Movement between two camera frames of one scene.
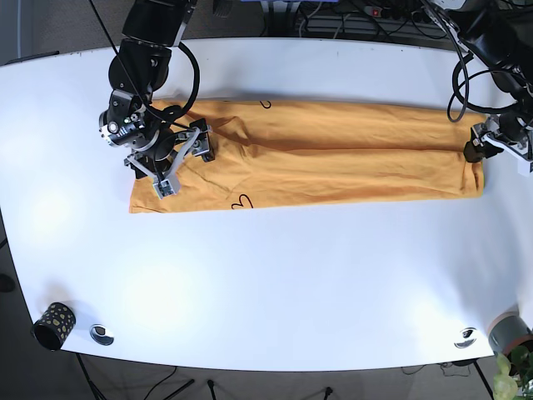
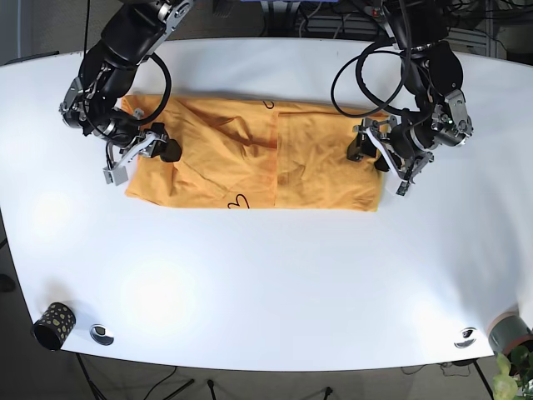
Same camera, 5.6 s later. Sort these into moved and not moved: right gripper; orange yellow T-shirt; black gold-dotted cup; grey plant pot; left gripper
Moved: orange yellow T-shirt; left gripper; right gripper
Not moved: black gold-dotted cup; grey plant pot
